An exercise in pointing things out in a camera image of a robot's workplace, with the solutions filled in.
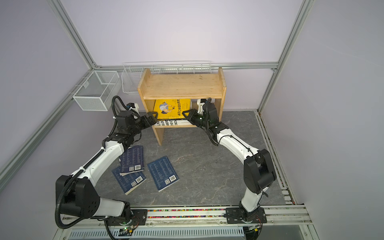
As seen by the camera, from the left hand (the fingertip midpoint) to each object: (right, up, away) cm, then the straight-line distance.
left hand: (152, 116), depth 82 cm
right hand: (+17, +1, -3) cm, 17 cm away
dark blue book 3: (+5, -33, +5) cm, 34 cm away
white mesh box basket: (-40, +17, +14) cm, 46 cm away
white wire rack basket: (-17, +29, +11) cm, 35 cm away
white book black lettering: (+8, -3, 0) cm, 9 cm away
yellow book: (+10, +4, 0) cm, 11 cm away
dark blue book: (-15, -27, +9) cm, 32 cm away
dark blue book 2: (-15, -38, +2) cm, 41 cm away
